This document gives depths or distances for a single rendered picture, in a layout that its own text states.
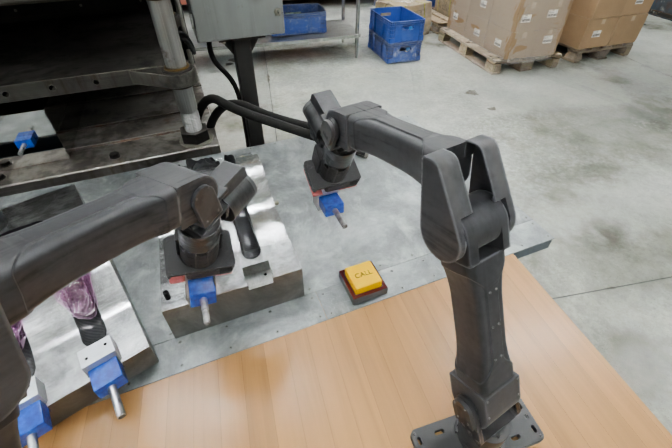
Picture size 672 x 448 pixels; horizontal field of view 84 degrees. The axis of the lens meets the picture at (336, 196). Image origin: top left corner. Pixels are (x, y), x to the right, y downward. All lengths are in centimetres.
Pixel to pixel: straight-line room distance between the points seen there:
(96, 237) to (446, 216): 35
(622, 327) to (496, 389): 156
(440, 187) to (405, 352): 43
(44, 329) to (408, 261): 71
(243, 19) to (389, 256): 91
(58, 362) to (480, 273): 68
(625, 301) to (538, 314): 135
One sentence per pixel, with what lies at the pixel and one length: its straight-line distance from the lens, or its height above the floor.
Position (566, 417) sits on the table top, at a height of 80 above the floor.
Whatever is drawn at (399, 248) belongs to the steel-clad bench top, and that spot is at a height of 80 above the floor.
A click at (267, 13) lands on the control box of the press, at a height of 114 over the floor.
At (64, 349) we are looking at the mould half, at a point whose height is 86.
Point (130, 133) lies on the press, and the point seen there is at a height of 79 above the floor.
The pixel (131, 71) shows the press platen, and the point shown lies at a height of 103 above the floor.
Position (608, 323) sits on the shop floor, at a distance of 209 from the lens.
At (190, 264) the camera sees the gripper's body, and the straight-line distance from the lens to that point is 61.
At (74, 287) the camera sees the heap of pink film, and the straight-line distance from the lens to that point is 85.
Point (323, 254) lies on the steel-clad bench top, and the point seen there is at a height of 80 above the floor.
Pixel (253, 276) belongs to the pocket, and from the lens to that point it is 78.
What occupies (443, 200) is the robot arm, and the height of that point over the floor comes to 121.
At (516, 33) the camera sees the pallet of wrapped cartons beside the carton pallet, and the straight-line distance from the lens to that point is 426.
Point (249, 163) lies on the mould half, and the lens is 95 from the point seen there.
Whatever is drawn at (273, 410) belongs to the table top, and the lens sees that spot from 72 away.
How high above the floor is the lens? 146
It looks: 40 degrees down
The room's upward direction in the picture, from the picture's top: straight up
